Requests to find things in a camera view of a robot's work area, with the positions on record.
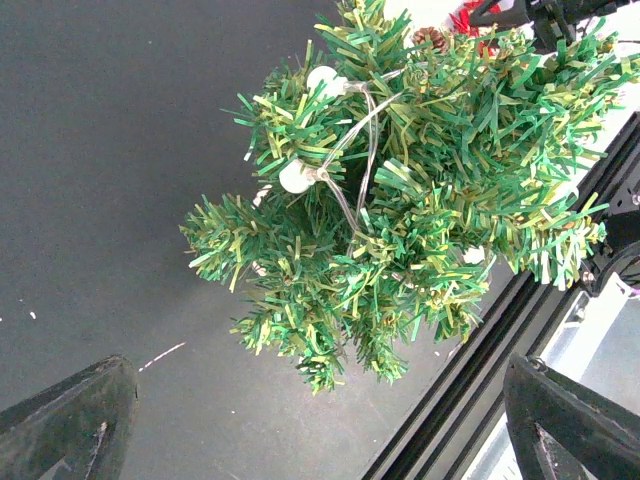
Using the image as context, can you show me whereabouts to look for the red white ribbon ornaments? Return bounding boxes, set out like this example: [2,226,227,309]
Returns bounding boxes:
[449,1,498,57]

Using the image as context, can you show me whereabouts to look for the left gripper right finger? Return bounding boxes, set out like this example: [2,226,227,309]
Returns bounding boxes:
[503,354,639,479]

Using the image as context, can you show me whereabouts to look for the white bulb light string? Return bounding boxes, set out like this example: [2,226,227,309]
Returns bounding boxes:
[277,64,431,251]

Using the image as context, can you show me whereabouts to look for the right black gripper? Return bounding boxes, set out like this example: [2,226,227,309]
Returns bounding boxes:
[467,0,621,51]

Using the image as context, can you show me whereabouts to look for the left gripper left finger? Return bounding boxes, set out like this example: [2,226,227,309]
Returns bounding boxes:
[1,355,138,479]

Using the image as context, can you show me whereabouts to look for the small green christmas tree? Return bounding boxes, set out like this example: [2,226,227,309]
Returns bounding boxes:
[181,1,639,392]

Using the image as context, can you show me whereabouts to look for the brown pine cone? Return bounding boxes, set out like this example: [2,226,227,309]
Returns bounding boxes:
[411,27,449,53]

